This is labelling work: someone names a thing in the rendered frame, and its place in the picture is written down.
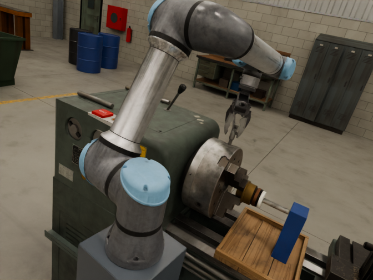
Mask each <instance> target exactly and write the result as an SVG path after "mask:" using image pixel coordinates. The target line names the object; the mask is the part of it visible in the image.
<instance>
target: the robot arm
mask: <svg viewBox="0 0 373 280"><path fill-rule="evenodd" d="M147 21H148V22H149V24H148V25H147V26H148V30H149V35H148V42H149V45H150V47H149V49H148V51H147V53H146V55H145V57H144V59H143V61H142V64H141V66H140V68H139V70H138V72H137V74H136V76H135V78H134V80H133V83H132V85H131V87H130V89H129V91H128V93H127V95H126V97H125V99H124V101H123V103H122V105H121V107H120V109H119V111H118V113H117V115H116V117H115V119H114V122H113V124H112V126H111V128H110V130H108V131H106V132H103V133H101V134H100V136H99V138H97V139H94V140H92V141H91V143H88V144H87V145H86V146H85V147H84V148H83V150H82V152H81V154H80V157H79V169H80V171H81V173H82V175H83V176H84V177H85V178H86V180H87V181H88V182H89V183H90V184H91V185H93V186H95V187H96V188H97V189H99V190H100V191H101V192H102V193H103V194H104V195H105V196H107V197H108V198H109V199H110V200H111V201H112V202H114V203H115V204H116V206H117V212H116V218H115V221H114V223H113V225H112V226H111V228H110V230H109V232H108V234H107V237H106V240H105V252H106V254H107V256H108V258H109V259H110V260H111V261H112V262H113V263H114V264H116V265H118V266H120V267H122V268H125V269H131V270H139V269H145V268H148V267H151V266H152V265H154V264H156V263H157V261H159V260H160V258H161V257H162V254H163V250H164V246H165V240H164V235H163V229H162V223H163V218H164V213H165V208H166V205H167V200H168V197H169V194H170V175H169V173H168V171H167V170H166V169H165V167H163V166H162V165H161V164H160V163H158V162H156V161H154V160H152V159H151V160H148V159H147V158H143V157H140V155H141V153H142V150H141V148H140V141H141V140H142V138H143V136H144V134H145V131H146V130H147V128H148V126H149V123H150V121H151V120H152V118H153V116H154V113H155V111H156V109H157V107H158V105H159V103H160V101H161V99H162V97H163V95H164V93H165V91H166V89H167V87H168V85H169V83H170V81H171V79H172V76H173V74H174V72H175V70H176V68H177V66H178V64H179V63H180V62H182V61H186V60H187V59H188V57H189V55H190V53H191V51H192V50H194V51H197V52H201V53H207V54H214V55H217V56H222V57H226V58H228V59H231V60H232V61H233V63H234V64H236V65H237V66H238V67H241V68H243V69H244V70H243V74H242V76H240V78H241V80H240V85H239V88H241V91H239V93H238V96H237V99H235V98H234V99H233V102H232V104H231V105H230V107H229V108H228V110H227V112H226V116H225V124H224V133H225V134H226V133H227V132H228V128H229V127H230V123H231V122H232V121H233V120H234V116H233V112H234V114H240V115H241V116H242V117H243V118H241V119H240V121H239V122H240V127H239V131H238V135H236V137H237V138H238V137H239V136H240V135H241V134H242V133H243V131H244V129H245V128H246V127H247V125H248V123H249V122H250V119H251V111H250V108H251V104H250V103H248V102H249V97H250V91H252V92H255V91H256V88H257V87H258V85H259V82H260V79H261V75H262V74H265V75H268V76H271V77H274V78H278V79H282V80H285V81H287V80H288V79H290V78H291V76H292V75H293V73H294V70H295V67H296V62H295V60H294V59H292V58H289V57H284V56H282V55H281V54H280V53H278V52H277V51H276V50H274V49H273V48H272V47H270V46H269V45H268V44H267V43H265V42H264V41H263V40H262V39H260V38H259V37H258V36H256V35H255V33H254V30H253V28H252V26H251V25H250V24H248V23H247V22H246V21H245V20H243V19H242V18H241V17H239V16H238V15H237V14H235V13H234V12H232V11H231V10H229V9H227V8H226V7H224V6H222V5H221V4H218V3H215V2H212V1H204V0H157V1H156V2H155V3H154V4H153V5H152V7H151V9H150V11H149V14H148V19H147Z"/></svg>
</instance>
